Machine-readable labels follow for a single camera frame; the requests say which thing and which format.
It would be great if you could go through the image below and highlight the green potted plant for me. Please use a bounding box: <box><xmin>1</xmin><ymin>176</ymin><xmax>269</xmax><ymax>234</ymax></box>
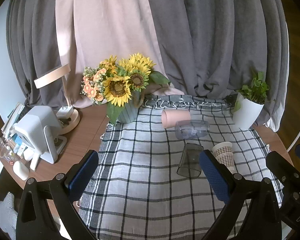
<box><xmin>236</xmin><ymin>72</ymin><xmax>269</xmax><ymax>105</ymax></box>

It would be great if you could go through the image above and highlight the striped cushion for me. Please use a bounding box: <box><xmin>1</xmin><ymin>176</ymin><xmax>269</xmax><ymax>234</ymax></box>
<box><xmin>0</xmin><ymin>192</ymin><xmax>18</xmax><ymax>240</ymax></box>

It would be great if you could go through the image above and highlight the clear blue plastic cup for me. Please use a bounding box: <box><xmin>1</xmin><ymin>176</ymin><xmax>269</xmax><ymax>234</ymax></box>
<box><xmin>175</xmin><ymin>120</ymin><xmax>210</xmax><ymax>140</ymax></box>

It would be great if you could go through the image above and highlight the light blue ribbed vase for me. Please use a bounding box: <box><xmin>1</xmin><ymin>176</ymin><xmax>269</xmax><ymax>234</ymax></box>
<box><xmin>117</xmin><ymin>91</ymin><xmax>145</xmax><ymax>124</ymax></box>

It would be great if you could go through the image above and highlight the sunflower bouquet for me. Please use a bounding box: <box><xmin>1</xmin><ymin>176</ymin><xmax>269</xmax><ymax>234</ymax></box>
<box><xmin>81</xmin><ymin>53</ymin><xmax>171</xmax><ymax>125</ymax></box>

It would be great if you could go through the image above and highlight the dark smoky glass cup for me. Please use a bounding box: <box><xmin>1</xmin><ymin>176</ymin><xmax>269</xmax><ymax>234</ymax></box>
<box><xmin>177</xmin><ymin>143</ymin><xmax>204</xmax><ymax>179</ymax></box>

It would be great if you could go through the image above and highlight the pink plastic cup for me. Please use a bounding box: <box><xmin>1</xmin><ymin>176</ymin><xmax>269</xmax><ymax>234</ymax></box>
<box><xmin>161</xmin><ymin>109</ymin><xmax>191</xmax><ymax>128</ymax></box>

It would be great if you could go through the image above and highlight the pink desk lamp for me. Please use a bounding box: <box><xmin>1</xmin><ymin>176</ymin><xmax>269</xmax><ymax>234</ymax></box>
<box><xmin>33</xmin><ymin>63</ymin><xmax>81</xmax><ymax>135</ymax></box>

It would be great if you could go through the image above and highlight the black white checkered tablecloth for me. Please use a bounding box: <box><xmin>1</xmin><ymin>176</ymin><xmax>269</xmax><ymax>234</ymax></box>
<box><xmin>79</xmin><ymin>95</ymin><xmax>283</xmax><ymax>239</ymax></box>

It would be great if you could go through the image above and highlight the stack of books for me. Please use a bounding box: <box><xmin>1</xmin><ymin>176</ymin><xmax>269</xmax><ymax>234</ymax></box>
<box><xmin>1</xmin><ymin>102</ymin><xmax>25</xmax><ymax>150</ymax></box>

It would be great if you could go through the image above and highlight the patterned paper cup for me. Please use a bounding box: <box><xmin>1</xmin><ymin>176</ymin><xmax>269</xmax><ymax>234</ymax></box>
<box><xmin>212</xmin><ymin>141</ymin><xmax>236</xmax><ymax>174</ymax></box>

